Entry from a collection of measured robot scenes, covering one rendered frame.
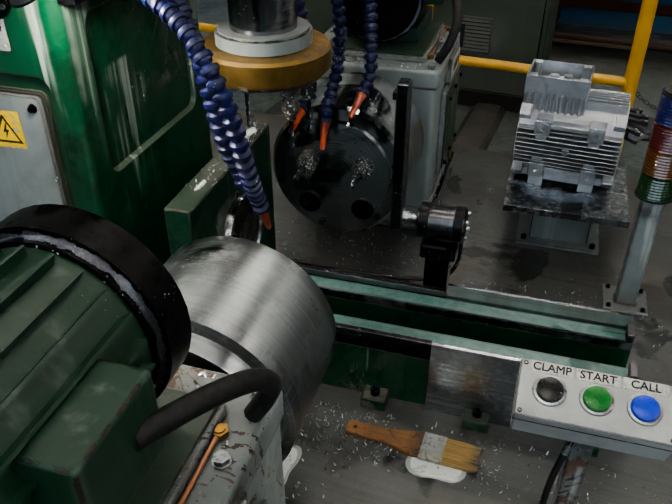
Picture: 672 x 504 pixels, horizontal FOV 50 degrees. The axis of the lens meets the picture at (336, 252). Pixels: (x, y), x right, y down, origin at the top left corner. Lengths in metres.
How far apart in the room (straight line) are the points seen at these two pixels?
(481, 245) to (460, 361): 0.51
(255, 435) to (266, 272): 0.25
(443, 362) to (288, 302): 0.34
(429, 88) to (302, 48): 0.51
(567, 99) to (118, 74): 0.85
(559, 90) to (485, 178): 0.41
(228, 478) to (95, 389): 0.18
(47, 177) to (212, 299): 0.34
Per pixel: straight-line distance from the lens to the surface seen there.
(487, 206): 1.70
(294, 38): 0.96
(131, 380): 0.49
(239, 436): 0.65
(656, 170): 1.30
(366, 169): 1.24
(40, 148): 1.02
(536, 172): 1.51
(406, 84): 1.10
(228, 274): 0.83
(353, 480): 1.07
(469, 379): 1.11
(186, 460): 0.62
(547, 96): 1.49
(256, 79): 0.93
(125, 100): 1.07
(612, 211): 1.51
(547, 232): 1.59
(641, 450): 0.88
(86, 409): 0.48
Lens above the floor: 1.64
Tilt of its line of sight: 34 degrees down
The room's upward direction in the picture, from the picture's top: straight up
